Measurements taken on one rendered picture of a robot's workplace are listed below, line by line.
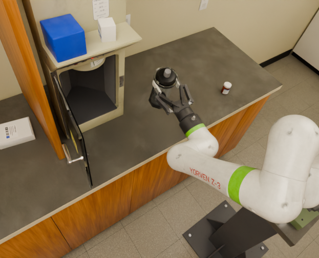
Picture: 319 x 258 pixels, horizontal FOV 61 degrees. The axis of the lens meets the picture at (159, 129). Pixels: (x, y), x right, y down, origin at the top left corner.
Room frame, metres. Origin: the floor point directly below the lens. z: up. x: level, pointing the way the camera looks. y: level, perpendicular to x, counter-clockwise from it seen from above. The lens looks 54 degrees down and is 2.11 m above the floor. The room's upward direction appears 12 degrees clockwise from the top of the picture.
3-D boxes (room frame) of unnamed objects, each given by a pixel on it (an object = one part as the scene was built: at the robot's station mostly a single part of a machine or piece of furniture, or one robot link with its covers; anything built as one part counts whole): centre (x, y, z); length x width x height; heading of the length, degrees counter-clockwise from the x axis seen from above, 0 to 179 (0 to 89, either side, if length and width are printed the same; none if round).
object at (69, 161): (0.47, 0.30, 1.20); 0.10 x 0.05 x 0.03; 38
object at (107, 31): (0.78, 0.25, 1.54); 0.05 x 0.05 x 0.06; 30
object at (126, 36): (0.75, 0.28, 1.46); 0.32 x 0.11 x 0.10; 135
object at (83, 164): (0.55, 0.32, 1.19); 0.30 x 0.01 x 0.40; 38
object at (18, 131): (0.64, 0.68, 0.96); 0.16 x 0.12 x 0.04; 126
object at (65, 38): (0.68, 0.35, 1.56); 0.10 x 0.10 x 0.09; 45
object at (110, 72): (0.88, 0.41, 1.19); 0.26 x 0.24 x 0.35; 135
